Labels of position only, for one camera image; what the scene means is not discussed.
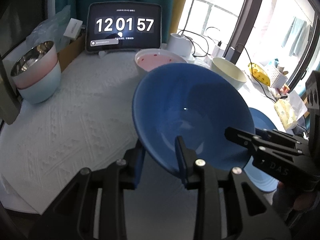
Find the light blue bowl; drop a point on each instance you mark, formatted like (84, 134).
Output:
(42, 92)

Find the pink steel-lined bowl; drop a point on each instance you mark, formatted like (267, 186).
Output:
(47, 65)

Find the light blue hanging towel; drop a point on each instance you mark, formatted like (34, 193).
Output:
(295, 36)

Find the yellow wipes packet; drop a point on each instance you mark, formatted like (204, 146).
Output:
(260, 76)

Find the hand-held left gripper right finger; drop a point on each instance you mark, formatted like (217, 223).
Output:
(180, 160)

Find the person's right hand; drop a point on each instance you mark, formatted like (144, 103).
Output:
(303, 201)

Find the small white box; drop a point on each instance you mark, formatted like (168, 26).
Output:
(72, 28)

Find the dark sliding door frame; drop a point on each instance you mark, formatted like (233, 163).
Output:
(252, 5)

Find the cream bowl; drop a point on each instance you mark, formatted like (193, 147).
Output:
(225, 70)

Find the white perforated basket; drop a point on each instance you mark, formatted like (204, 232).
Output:
(277, 78)

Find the white textured tablecloth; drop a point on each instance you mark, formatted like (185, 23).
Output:
(75, 130)

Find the white desk lamp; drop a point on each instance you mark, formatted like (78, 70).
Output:
(178, 45)

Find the cardboard box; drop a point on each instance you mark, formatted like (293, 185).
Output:
(71, 52)

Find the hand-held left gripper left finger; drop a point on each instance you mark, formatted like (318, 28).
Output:
(139, 167)

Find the blue plate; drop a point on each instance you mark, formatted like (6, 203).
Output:
(262, 120)

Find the white charger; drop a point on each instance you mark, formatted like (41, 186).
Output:
(218, 50)

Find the yellow curtain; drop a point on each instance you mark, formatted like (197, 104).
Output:
(180, 7)

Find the pink speckled bowl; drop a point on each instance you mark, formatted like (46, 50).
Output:
(155, 60)

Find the yellow tissue pack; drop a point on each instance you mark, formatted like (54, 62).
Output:
(285, 112)

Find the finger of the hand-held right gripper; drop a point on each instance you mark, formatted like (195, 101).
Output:
(237, 135)
(280, 136)

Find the clear plastic bag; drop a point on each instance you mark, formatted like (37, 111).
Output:
(50, 27)

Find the tablet showing clock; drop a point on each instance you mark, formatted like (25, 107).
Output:
(125, 25)

